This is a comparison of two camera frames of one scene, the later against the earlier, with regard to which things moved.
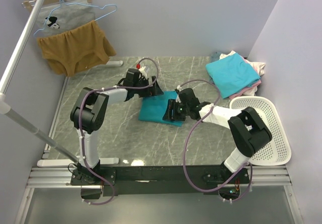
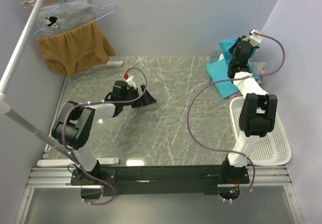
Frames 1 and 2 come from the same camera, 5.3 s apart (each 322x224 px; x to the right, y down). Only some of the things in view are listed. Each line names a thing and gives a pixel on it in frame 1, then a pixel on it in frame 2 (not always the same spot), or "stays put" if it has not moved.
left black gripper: x=155 y=90 → x=147 y=99
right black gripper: x=172 y=105 → x=241 y=38
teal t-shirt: x=154 y=107 → x=223 y=64
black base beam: x=213 y=179 stays put
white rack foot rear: x=110 y=64 stays put
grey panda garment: x=60 y=18 stays put
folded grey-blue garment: x=215 y=57 stays put
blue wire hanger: x=62 y=2 stays put
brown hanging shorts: x=76 y=50 stays put
